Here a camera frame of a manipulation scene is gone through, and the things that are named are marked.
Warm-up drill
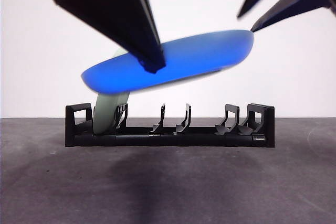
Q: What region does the blue plate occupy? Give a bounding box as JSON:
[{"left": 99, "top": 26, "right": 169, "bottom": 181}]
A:
[{"left": 80, "top": 29, "right": 254, "bottom": 96}]

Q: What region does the pale green plate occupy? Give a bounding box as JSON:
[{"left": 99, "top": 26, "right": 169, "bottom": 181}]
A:
[{"left": 93, "top": 49, "right": 131, "bottom": 135}]

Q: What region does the black plate rack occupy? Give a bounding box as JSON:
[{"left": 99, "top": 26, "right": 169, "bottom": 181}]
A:
[{"left": 65, "top": 102, "right": 276, "bottom": 148}]

